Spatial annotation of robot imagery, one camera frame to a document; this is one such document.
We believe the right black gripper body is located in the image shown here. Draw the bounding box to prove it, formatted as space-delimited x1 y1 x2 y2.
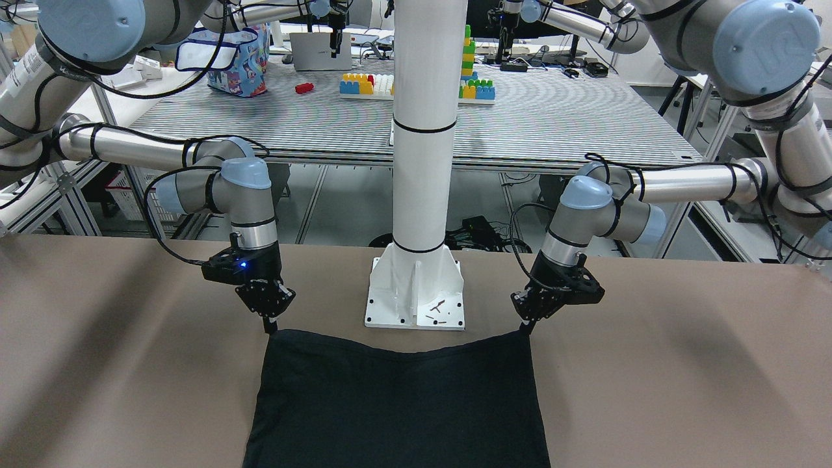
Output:
201 243 295 318

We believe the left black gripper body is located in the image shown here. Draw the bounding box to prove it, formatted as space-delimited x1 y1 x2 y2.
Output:
511 253 605 322

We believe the dark navy printed t-shirt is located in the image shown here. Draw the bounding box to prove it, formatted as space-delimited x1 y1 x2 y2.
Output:
242 330 551 467

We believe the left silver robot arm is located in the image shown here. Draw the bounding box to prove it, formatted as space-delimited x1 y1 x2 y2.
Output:
499 1 830 333

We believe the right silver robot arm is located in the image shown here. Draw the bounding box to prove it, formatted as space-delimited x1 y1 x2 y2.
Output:
1 1 295 333

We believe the red toy block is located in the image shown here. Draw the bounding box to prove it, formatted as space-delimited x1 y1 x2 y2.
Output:
294 83 315 94

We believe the colourful patterned bag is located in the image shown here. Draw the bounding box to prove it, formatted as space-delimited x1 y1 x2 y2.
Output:
174 23 270 98

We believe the colourful toy block set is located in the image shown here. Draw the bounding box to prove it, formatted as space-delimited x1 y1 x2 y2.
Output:
339 9 497 113

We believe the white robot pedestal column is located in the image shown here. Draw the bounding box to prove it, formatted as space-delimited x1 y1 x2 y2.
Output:
363 1 467 331

